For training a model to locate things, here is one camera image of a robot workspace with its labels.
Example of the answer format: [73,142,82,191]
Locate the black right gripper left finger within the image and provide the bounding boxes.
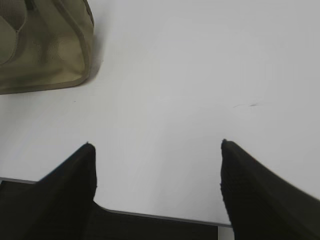
[0,143,97,240]

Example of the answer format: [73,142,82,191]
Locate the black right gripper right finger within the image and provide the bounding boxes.
[220,139,320,240]

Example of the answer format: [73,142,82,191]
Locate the khaki yellow canvas bag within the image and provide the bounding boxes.
[0,0,94,95]

